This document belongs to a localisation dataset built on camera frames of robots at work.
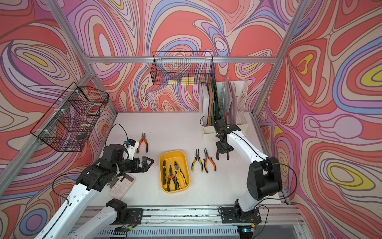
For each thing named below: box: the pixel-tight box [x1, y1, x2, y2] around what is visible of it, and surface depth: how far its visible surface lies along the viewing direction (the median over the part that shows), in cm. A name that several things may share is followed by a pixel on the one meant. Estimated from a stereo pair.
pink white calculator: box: [108, 173, 136, 200], surface depth 83 cm
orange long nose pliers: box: [203, 147, 217, 174], surface depth 95 cm
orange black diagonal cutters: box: [166, 164, 178, 192], surface depth 86 cm
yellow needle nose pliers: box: [191, 148, 204, 173], surface depth 94 cm
